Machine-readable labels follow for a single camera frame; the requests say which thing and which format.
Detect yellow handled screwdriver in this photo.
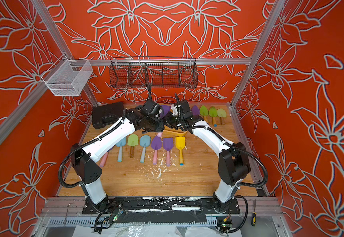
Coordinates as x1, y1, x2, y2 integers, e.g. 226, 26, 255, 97
251, 212, 257, 227

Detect yellow plastic storage box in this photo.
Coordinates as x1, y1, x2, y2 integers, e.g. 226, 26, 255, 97
162, 127, 187, 137

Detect black wire wall basket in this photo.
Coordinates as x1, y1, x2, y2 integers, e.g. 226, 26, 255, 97
109, 57, 198, 88

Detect pale green shovel wooden handle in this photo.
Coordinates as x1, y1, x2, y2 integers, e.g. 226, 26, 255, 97
217, 108, 227, 125

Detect purple pointed shovel pink handle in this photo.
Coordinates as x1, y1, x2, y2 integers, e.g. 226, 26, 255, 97
151, 132, 162, 165

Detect green shovel yellow handle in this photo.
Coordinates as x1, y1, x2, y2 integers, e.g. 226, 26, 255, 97
209, 106, 217, 127
199, 105, 209, 122

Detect light blue shovel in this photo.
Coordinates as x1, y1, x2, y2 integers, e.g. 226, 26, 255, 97
139, 135, 151, 163
116, 137, 127, 163

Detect white mesh wall basket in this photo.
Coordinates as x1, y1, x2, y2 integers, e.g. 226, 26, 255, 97
41, 60, 93, 96

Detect white cable duct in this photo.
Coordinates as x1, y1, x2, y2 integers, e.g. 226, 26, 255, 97
46, 216, 218, 228

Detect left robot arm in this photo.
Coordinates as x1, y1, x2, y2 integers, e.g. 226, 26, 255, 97
57, 84, 164, 214

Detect purple square shovel pink handle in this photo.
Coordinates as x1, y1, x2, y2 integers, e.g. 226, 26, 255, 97
161, 105, 171, 118

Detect black plastic tool case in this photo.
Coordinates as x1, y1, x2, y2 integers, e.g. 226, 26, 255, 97
92, 102, 124, 129

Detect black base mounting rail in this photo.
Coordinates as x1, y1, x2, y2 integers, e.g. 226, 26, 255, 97
82, 196, 241, 215

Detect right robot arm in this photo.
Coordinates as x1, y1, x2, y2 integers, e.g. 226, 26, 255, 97
162, 97, 268, 234

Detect purple scoop shovel pink handle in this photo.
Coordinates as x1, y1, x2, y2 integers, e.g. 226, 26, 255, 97
99, 152, 108, 168

